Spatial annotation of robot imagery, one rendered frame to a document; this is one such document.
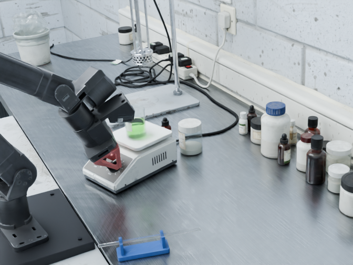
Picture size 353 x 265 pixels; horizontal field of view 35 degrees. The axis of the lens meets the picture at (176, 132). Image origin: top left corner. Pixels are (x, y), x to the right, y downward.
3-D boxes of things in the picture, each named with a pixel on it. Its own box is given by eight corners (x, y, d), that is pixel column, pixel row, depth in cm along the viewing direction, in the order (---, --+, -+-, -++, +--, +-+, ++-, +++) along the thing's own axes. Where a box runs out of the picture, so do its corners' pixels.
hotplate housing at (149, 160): (116, 196, 129) (112, 165, 126) (82, 177, 138) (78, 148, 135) (185, 160, 143) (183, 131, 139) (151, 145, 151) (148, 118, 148)
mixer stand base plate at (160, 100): (110, 128, 163) (109, 124, 163) (87, 106, 180) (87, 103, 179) (201, 104, 175) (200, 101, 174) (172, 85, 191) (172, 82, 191)
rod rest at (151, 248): (118, 262, 107) (116, 246, 106) (116, 251, 110) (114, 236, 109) (170, 253, 109) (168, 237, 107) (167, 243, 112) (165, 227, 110)
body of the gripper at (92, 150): (105, 121, 130) (89, 100, 125) (117, 148, 122) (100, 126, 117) (82, 136, 130) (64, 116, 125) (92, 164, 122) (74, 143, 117)
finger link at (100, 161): (125, 147, 134) (105, 122, 127) (134, 166, 128) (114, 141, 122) (101, 163, 134) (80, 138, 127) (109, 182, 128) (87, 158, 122)
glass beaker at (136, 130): (146, 142, 134) (143, 111, 131) (123, 142, 135) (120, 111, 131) (149, 131, 140) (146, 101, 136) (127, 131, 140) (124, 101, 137)
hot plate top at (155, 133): (136, 152, 131) (136, 149, 130) (105, 138, 139) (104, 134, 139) (174, 134, 138) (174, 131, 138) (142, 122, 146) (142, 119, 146)
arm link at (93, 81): (102, 84, 127) (72, 45, 119) (123, 93, 120) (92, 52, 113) (66, 121, 124) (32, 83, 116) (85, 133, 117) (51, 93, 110)
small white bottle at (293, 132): (284, 143, 147) (284, 119, 145) (292, 140, 149) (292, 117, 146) (291, 146, 145) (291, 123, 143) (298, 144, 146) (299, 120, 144)
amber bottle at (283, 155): (275, 164, 138) (276, 135, 134) (279, 159, 140) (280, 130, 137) (288, 166, 136) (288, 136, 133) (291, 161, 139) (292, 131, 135)
